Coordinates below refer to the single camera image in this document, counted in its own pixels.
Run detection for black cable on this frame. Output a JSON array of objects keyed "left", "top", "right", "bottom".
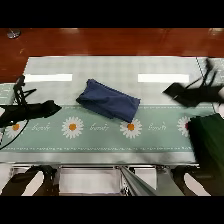
[{"left": 0, "top": 114, "right": 29, "bottom": 151}]

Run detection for silver frame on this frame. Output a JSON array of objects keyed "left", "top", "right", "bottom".
[{"left": 0, "top": 161, "right": 224, "bottom": 197}]

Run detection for blue T-shirt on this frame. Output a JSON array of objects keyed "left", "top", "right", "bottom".
[{"left": 75, "top": 78, "right": 142, "bottom": 124}]

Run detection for dark green garment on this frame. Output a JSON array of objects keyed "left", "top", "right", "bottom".
[{"left": 185, "top": 112, "right": 224, "bottom": 188}]

